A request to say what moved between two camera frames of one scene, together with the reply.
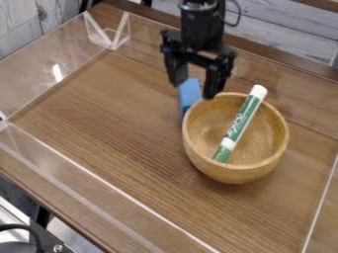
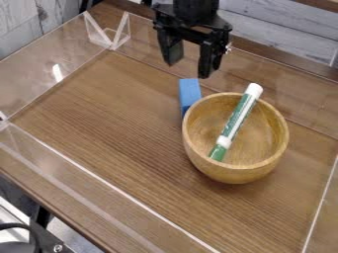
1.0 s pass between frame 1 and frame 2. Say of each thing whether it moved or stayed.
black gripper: moved
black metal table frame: stayed
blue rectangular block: stayed
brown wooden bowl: stayed
